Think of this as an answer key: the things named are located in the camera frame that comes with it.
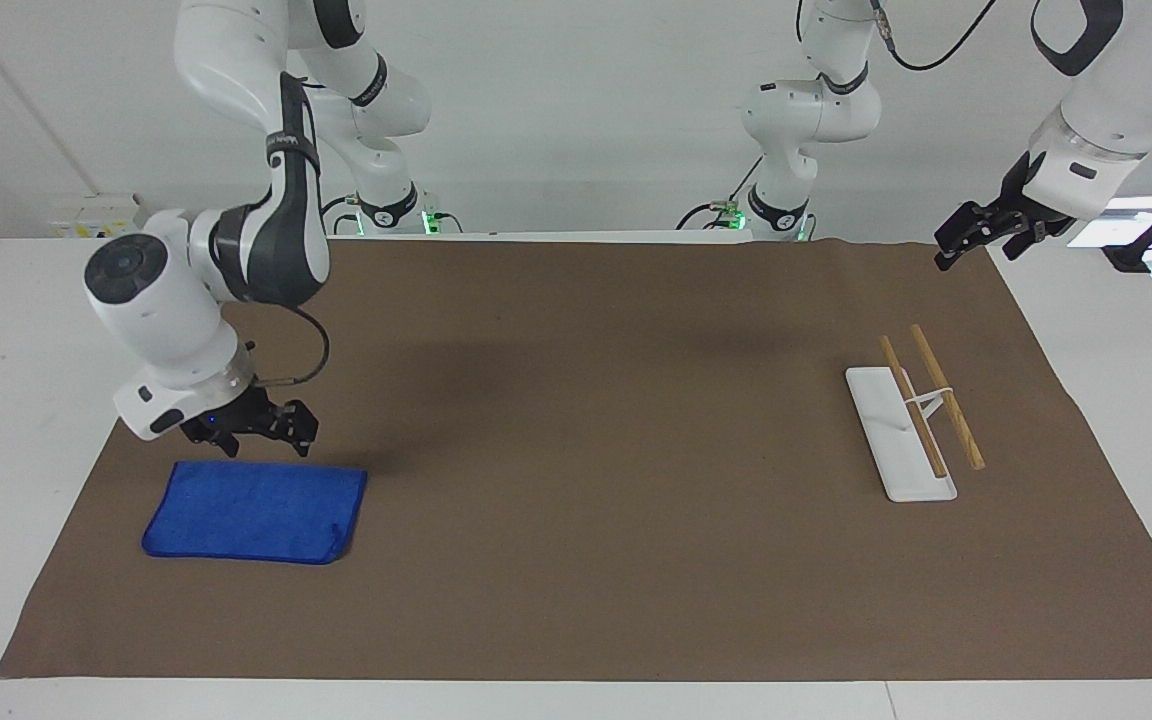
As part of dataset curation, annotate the blue folded towel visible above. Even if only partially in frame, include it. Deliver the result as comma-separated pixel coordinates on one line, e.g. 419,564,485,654
141,460,369,566

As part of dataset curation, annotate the white rack with wooden rods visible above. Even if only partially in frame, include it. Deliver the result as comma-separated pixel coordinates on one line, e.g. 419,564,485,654
844,322,988,504

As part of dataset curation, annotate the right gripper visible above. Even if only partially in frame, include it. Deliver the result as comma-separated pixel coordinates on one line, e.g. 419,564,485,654
180,384,320,460

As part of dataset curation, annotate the white wall socket box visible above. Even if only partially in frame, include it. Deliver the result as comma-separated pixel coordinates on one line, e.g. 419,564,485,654
48,194,143,240

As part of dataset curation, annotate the black cable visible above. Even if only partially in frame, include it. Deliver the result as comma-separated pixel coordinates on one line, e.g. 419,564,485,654
868,0,999,73
254,304,331,389
320,194,369,237
676,154,767,231

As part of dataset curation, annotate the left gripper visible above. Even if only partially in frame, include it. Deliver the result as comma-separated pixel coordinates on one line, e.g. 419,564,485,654
933,150,1078,272

